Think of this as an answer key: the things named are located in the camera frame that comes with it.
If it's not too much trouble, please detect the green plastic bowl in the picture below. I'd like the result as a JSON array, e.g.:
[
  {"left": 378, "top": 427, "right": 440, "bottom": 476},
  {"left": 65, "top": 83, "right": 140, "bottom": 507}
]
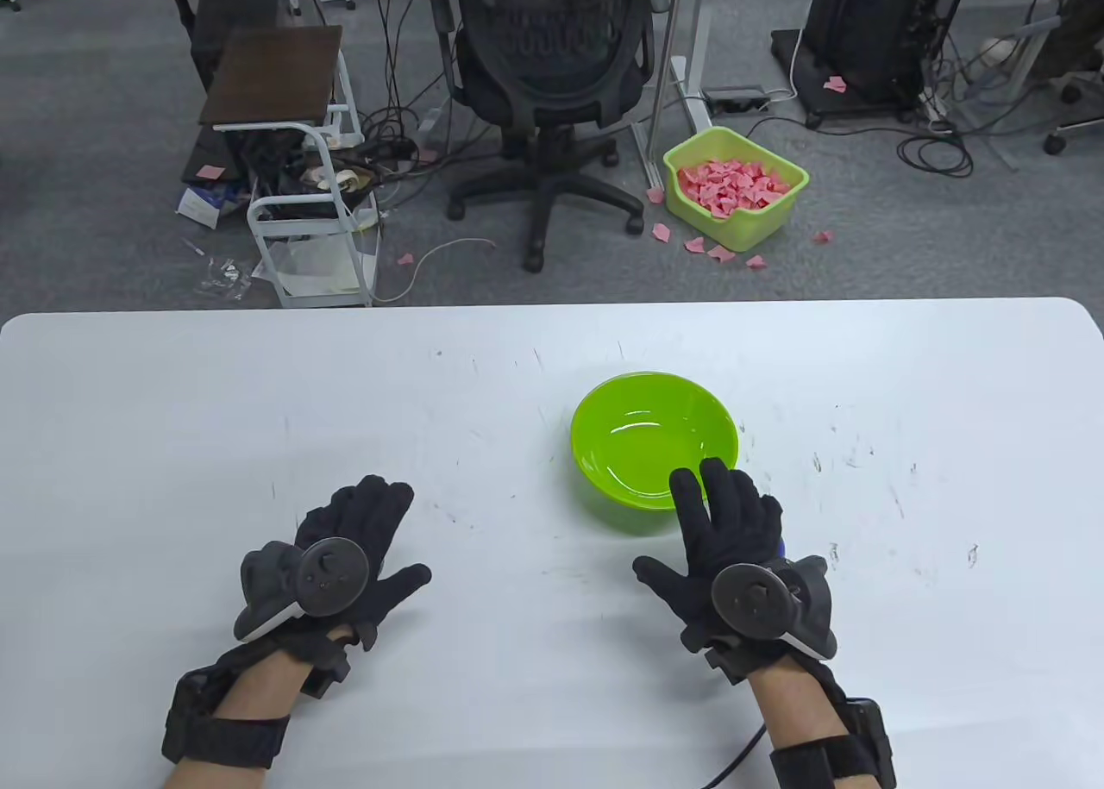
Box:
[{"left": 569, "top": 372, "right": 741, "bottom": 535}]

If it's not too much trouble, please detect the black grey hand controller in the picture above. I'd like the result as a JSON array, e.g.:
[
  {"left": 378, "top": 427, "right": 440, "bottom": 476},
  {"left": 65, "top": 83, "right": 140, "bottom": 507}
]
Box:
[
  {"left": 235, "top": 537, "right": 372, "bottom": 645},
  {"left": 712, "top": 554, "right": 837, "bottom": 661}
]

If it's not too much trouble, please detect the lime green plastic bin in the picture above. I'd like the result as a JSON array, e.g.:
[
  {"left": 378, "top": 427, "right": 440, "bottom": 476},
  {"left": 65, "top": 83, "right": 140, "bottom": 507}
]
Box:
[{"left": 662, "top": 127, "right": 811, "bottom": 253}]

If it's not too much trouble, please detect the brown top side table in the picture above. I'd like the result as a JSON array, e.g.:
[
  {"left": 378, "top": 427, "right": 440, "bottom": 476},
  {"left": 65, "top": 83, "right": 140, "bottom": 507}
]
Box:
[{"left": 198, "top": 26, "right": 363, "bottom": 147}]

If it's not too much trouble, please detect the white desk leg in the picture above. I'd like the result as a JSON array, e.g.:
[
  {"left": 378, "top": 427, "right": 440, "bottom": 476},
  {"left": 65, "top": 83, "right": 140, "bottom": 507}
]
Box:
[{"left": 632, "top": 0, "right": 713, "bottom": 188}]

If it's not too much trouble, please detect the black wheeled platform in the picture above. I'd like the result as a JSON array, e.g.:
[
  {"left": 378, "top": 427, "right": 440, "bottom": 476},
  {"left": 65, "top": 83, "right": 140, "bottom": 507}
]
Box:
[{"left": 770, "top": 28, "right": 928, "bottom": 130}]

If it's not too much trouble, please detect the black cable bundle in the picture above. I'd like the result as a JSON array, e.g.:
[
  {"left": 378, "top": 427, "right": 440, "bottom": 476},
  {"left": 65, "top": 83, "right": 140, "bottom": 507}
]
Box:
[{"left": 358, "top": 103, "right": 423, "bottom": 188}]

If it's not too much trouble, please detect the black mesh office chair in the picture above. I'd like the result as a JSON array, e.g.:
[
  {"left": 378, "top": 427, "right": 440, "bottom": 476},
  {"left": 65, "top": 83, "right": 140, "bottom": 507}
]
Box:
[{"left": 427, "top": 0, "right": 669, "bottom": 272}]

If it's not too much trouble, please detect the clear plastic bag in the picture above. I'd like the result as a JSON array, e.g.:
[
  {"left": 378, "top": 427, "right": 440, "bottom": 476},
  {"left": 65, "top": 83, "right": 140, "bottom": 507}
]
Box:
[{"left": 197, "top": 256, "right": 254, "bottom": 299}]

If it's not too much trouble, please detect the white paper sheet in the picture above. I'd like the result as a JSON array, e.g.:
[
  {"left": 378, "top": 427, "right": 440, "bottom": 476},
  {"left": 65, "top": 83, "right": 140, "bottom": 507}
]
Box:
[{"left": 280, "top": 241, "right": 363, "bottom": 295}]

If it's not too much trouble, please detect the dark brown side table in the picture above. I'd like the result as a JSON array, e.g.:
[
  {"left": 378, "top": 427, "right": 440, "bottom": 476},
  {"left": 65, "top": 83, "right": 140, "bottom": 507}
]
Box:
[{"left": 160, "top": 0, "right": 285, "bottom": 91}]

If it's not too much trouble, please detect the grey power socket box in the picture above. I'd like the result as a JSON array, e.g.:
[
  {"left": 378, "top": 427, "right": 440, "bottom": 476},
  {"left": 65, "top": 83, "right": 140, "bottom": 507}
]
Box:
[{"left": 701, "top": 86, "right": 771, "bottom": 118}]

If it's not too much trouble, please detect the white floor cable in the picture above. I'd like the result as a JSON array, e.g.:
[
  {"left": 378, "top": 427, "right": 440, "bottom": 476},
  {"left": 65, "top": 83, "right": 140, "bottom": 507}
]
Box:
[{"left": 375, "top": 237, "right": 499, "bottom": 304}]

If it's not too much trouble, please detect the black wrist camera strap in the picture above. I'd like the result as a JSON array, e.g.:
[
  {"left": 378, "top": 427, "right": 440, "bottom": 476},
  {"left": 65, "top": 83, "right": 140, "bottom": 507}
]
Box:
[
  {"left": 162, "top": 664, "right": 292, "bottom": 770},
  {"left": 768, "top": 696, "right": 898, "bottom": 789}
]

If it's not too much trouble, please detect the person's left hand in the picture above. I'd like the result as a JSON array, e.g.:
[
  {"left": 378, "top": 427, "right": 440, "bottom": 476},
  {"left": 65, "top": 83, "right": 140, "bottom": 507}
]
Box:
[{"left": 259, "top": 476, "right": 432, "bottom": 697}]

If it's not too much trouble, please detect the coiled black cable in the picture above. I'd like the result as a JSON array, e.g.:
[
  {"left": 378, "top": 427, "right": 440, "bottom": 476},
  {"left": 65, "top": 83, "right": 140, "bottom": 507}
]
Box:
[{"left": 897, "top": 129, "right": 975, "bottom": 178}]

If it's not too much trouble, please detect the grey office chair base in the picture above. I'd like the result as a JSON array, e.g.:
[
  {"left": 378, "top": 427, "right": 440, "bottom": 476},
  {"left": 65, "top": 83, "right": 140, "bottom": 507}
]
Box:
[{"left": 1022, "top": 13, "right": 1104, "bottom": 157}]

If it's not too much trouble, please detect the pile of pink paper pieces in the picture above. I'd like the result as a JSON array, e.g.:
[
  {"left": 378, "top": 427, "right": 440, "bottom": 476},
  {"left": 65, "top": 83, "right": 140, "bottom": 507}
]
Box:
[{"left": 676, "top": 159, "right": 793, "bottom": 220}]

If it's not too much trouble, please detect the blue white cardboard box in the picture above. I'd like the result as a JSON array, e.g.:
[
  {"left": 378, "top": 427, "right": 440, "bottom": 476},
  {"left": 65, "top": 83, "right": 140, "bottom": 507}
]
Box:
[{"left": 177, "top": 181, "right": 251, "bottom": 228}]

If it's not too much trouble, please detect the white metal cart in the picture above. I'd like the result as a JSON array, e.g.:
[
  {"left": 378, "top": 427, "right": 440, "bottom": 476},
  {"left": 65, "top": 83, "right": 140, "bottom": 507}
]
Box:
[{"left": 248, "top": 125, "right": 381, "bottom": 309}]

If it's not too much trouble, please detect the person's right hand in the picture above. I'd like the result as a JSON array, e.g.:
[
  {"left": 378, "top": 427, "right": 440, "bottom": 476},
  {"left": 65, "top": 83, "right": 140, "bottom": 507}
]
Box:
[{"left": 634, "top": 459, "right": 807, "bottom": 685}]

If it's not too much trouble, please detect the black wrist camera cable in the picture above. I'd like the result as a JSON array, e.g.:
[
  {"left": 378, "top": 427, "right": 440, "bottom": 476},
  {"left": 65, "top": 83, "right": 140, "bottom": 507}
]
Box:
[{"left": 706, "top": 724, "right": 768, "bottom": 789}]

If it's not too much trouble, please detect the black computer tower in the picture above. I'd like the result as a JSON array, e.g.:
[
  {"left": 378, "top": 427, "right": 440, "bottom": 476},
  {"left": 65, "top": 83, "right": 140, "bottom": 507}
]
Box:
[{"left": 802, "top": 0, "right": 928, "bottom": 104}]

